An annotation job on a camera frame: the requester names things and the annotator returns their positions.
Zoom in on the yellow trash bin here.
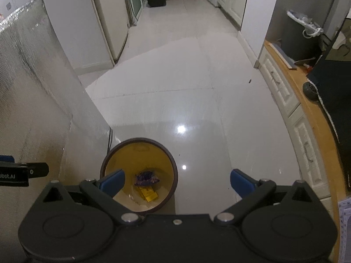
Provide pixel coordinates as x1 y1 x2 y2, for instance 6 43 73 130
99 137 179 215

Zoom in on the beige refrigerator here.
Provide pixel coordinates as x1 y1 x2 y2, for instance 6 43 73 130
87 0 130 67

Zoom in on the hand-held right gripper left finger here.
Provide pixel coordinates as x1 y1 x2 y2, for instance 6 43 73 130
36 169 143 224

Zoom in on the yellow flat packet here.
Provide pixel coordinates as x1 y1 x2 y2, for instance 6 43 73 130
138 186 159 202

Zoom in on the black printed cloth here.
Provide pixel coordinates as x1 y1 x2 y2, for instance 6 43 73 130
305 18 351 146

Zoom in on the grey flat board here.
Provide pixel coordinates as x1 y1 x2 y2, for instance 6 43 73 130
270 42 297 71

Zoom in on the black wheel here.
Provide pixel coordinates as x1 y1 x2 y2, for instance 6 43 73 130
302 82 319 102

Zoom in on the white drawer cabinet wooden top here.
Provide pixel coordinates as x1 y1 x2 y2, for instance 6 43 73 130
257 39 349 263

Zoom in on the purple crumpled wrapper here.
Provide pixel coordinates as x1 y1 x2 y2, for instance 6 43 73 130
134 171 161 187

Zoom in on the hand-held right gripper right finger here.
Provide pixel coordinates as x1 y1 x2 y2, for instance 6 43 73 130
214 169 320 224

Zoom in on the white patterned cloth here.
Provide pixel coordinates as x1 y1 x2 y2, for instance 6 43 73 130
338 197 351 263

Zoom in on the black cable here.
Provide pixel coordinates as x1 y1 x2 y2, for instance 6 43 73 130
107 127 114 154

